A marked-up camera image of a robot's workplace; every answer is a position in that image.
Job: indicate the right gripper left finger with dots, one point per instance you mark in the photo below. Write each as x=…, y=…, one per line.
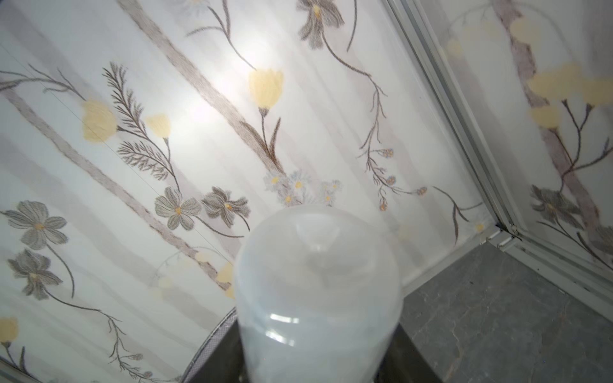
x=227, y=363

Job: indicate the purple-lined mesh trash bin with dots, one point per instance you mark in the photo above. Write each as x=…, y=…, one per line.
x=209, y=346

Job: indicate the red-cap clear bottle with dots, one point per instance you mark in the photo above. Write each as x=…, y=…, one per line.
x=318, y=297

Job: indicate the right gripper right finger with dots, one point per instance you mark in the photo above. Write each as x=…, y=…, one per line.
x=403, y=363

